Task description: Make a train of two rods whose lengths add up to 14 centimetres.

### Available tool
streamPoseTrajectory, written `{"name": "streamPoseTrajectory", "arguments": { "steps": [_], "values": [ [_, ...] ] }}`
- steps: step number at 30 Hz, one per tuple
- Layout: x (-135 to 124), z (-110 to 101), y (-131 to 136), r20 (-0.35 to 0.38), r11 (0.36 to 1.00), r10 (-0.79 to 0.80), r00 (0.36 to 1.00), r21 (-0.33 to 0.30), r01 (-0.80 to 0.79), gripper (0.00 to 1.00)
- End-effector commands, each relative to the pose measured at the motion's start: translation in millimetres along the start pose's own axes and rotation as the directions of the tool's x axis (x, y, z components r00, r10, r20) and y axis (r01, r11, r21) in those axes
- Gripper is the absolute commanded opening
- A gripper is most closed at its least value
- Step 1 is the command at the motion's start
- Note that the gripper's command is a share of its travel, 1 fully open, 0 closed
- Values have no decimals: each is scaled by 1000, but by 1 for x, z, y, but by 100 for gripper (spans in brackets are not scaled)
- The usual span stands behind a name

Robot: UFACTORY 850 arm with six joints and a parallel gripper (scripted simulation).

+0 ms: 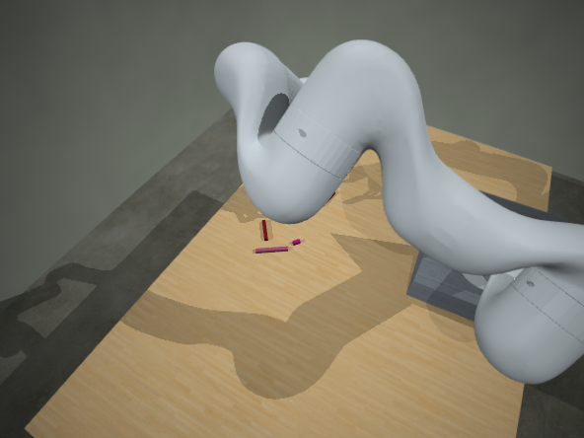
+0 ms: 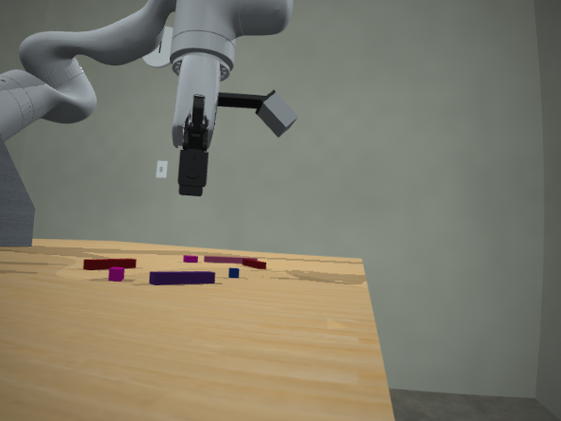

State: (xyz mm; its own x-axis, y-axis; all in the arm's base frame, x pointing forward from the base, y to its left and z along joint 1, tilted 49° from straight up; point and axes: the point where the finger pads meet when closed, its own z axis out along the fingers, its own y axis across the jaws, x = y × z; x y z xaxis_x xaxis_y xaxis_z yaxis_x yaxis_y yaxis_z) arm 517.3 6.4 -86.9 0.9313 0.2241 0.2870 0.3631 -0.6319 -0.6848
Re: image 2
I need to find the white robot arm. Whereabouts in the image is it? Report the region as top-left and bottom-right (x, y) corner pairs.
(0, 0), (299, 142)

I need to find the red rod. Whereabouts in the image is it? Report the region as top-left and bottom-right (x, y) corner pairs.
(243, 259), (266, 269)
(83, 259), (136, 270)

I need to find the small blue cube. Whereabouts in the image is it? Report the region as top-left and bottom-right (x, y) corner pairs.
(228, 267), (240, 279)

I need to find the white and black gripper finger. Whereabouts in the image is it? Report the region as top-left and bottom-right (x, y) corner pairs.
(178, 96), (208, 187)
(179, 185), (203, 196)

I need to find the pink rod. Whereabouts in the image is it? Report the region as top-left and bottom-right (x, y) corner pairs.
(204, 256), (258, 264)

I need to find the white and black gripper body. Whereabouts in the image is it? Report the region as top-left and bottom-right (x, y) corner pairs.
(172, 54), (229, 148)

